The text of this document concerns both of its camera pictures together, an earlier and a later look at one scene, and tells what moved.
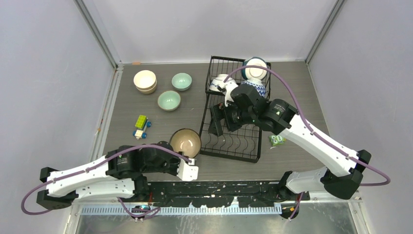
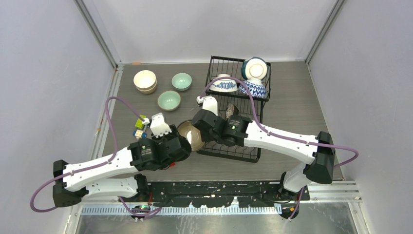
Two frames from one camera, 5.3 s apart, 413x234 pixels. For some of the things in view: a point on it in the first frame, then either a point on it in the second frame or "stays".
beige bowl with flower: x=145 y=81 stays
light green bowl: x=169 y=100 stays
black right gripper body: x=246 y=116 → x=208 y=137
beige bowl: x=145 y=86 stays
